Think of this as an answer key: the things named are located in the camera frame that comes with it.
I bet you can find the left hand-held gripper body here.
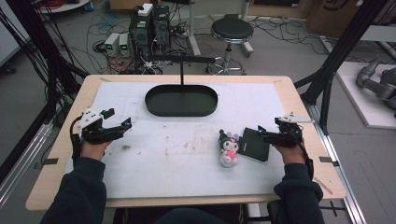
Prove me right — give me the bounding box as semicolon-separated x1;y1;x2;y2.
77;107;126;146

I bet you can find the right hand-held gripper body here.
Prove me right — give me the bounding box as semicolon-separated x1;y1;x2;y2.
262;112;315;148

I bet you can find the person's left hand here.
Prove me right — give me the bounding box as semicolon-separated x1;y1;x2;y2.
80;139;112;161

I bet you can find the person's right hand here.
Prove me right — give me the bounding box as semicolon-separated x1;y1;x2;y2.
272;144;307;165

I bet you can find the black wallet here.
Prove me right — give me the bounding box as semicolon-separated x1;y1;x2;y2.
239;127;271;162

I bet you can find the plush toy with pink bow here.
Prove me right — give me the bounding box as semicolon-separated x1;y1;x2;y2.
218;129;241;169

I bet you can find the black oval tray stand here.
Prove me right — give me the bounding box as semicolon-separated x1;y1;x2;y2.
144;54;219;118

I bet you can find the white table mat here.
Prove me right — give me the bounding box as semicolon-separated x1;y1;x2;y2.
64;81;290;200

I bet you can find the grey power supply unit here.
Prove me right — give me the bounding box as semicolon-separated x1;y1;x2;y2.
104;32;120;58
118;33;131;58

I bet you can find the white platform board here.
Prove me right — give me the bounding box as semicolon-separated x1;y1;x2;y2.
335;61;396;130

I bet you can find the black computer tower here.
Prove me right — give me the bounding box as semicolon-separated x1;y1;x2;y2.
128;10;154;57
152;5;172;50

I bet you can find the black round stool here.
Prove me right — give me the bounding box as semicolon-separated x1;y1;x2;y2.
206;17;255;77

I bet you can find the white box on computer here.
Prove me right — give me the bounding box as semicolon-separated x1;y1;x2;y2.
136;3;154;18

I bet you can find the cardboard box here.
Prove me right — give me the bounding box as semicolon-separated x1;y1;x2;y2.
305;0;396;39

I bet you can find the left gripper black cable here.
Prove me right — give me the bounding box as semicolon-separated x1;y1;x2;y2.
69;115;83;166

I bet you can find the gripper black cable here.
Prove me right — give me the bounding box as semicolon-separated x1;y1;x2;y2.
289;124;316;181
69;115;83;166

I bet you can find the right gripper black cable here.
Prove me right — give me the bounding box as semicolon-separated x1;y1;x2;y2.
289;124;316;181

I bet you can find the black metal frame post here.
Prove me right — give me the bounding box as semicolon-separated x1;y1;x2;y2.
293;0;393;135
4;0;90;104

